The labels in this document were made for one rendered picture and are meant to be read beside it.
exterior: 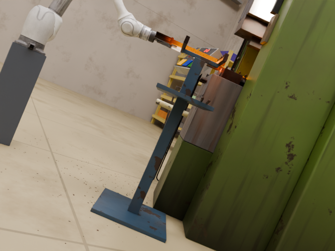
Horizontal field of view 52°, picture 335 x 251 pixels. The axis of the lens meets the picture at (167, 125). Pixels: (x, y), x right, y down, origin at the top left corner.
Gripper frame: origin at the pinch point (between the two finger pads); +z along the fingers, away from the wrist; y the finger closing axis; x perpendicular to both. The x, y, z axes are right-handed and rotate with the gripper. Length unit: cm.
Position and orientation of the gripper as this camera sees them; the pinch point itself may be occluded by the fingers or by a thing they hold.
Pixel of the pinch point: (177, 48)
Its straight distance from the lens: 234.2
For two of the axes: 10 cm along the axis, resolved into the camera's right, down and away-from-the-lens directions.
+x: 4.0, -9.1, -0.6
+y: 0.3, 0.7, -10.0
